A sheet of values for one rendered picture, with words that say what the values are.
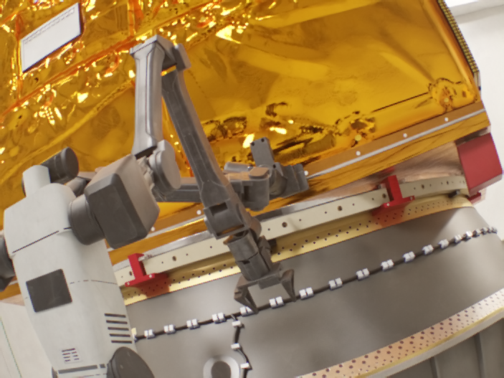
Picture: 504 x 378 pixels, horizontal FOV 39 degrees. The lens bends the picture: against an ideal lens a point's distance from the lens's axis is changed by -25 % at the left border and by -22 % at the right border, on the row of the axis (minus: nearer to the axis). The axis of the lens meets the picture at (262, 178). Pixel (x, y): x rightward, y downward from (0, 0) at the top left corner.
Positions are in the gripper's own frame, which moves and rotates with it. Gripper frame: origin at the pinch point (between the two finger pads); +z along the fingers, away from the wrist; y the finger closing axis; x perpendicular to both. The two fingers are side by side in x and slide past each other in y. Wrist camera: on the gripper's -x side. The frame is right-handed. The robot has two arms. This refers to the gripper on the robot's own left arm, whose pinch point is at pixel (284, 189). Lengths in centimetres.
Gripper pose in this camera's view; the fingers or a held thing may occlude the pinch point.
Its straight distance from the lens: 229.1
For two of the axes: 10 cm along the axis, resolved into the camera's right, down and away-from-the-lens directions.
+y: -9.2, 3.4, 2.0
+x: 2.9, 9.3, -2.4
